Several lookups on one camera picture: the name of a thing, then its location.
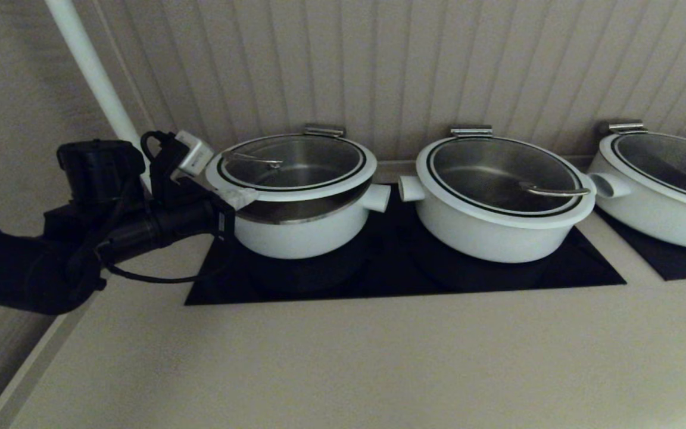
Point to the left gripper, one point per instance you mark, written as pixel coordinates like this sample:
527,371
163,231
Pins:
170,221

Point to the glass pot lid white rim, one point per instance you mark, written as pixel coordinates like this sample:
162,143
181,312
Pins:
295,161
670,164

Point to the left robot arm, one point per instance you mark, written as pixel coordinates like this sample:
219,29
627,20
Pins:
3,265

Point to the white cooking pot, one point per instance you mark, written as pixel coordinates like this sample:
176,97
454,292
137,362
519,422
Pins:
658,223
301,235
486,238

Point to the metal lid hinge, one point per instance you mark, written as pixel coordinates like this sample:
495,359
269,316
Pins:
624,127
471,131
323,130

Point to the middle white pot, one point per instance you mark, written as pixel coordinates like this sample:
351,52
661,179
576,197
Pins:
498,173

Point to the white pipe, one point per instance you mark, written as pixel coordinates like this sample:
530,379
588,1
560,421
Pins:
96,74

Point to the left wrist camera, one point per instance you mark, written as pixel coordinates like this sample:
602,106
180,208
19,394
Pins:
193,154

